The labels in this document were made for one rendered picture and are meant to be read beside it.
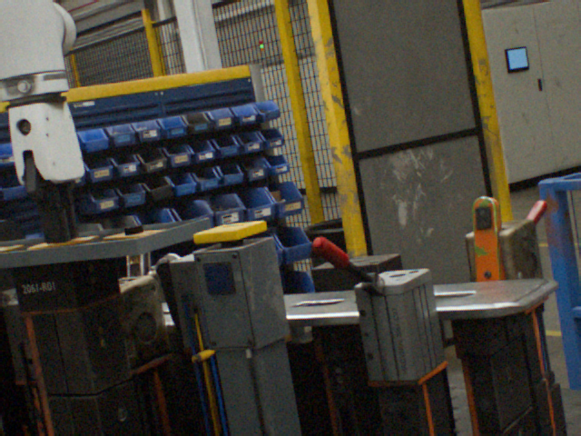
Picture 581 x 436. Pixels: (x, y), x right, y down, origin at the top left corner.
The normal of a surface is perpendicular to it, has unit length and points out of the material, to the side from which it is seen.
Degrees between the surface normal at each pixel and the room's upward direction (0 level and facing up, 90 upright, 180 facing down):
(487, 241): 78
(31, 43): 90
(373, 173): 90
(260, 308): 90
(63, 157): 89
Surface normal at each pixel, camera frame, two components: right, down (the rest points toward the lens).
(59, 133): 0.96, -0.14
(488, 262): -0.55, -0.04
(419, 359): 0.84, -0.09
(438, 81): 0.65, -0.02
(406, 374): -0.52, 0.17
